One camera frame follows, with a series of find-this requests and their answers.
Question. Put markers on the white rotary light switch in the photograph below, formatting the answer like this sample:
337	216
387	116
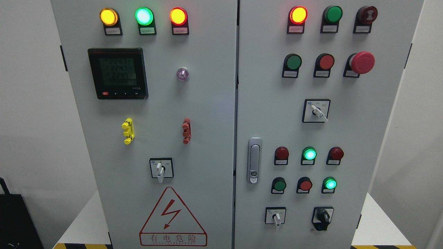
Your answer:
161	168

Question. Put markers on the red terminal clip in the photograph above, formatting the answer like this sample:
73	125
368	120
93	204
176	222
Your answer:
186	131

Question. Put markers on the small clear light bulb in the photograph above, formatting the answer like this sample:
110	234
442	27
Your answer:
182	74

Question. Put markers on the dark red lamp lower left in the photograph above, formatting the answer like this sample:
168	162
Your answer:
281	156

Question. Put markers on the dark red lamp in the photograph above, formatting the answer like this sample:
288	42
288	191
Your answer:
335	156
281	156

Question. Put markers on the grey left cabinet door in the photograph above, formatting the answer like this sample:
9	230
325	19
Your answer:
203	168

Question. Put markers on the grey cabinet door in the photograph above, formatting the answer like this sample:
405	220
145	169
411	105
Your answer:
203	168
271	107

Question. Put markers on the green push button lower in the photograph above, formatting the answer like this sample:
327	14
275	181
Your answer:
278	185

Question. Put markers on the green push button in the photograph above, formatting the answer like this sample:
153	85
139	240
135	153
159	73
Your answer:
278	185
291	65

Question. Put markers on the green lit lamp middle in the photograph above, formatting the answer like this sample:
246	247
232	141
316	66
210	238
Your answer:
308	156

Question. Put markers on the yellow terminal clip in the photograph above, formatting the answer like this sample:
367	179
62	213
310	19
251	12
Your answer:
128	132

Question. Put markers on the green push button upper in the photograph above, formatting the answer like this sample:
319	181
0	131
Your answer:
291	65

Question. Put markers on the red push button lower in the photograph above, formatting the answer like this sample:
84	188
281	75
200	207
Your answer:
304	185

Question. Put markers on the red push button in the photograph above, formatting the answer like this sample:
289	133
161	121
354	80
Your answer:
323	64
304	185

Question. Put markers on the grey right cabinet door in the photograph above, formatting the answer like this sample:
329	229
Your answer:
271	107

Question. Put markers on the red electrical hazard warning sticker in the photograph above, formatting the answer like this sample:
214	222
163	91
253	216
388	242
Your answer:
171	223

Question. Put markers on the red-orange indicator lamp left door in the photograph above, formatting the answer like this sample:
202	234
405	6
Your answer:
179	21

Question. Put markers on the red-orange indicator lamp door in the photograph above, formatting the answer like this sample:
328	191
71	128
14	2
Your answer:
296	20
179	21

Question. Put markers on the black digital power meter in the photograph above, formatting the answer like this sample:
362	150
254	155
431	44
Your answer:
118	73

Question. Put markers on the dark red lamp lower right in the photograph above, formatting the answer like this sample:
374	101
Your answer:
335	156

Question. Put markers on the red push button upper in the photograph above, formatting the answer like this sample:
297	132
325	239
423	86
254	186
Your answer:
323	64

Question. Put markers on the green lit button lower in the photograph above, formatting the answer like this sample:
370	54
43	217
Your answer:
329	185

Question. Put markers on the green lit indicator lamp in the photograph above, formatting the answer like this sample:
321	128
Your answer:
146	21

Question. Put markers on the red-orange indicator lamp right door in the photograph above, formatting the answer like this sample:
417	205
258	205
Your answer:
296	20

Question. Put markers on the red emergency stop mushroom button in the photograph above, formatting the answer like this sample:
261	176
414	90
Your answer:
359	63

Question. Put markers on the yellow indicator lamp top left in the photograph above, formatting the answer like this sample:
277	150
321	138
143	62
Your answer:
111	21

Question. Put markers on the green unlit indicator lamp top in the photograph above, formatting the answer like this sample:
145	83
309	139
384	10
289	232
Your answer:
330	19

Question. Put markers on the dark red buzzer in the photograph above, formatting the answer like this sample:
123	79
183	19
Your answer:
365	16

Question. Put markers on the silver cabinet door handle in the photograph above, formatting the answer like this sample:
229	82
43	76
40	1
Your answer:
254	159

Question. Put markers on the white rotary switch upper right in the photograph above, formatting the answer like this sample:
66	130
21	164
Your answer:
316	110

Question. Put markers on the white rotary switch bottom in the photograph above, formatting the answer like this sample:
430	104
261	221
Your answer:
275	216

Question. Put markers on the black selector knob switch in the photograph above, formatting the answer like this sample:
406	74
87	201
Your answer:
321	217

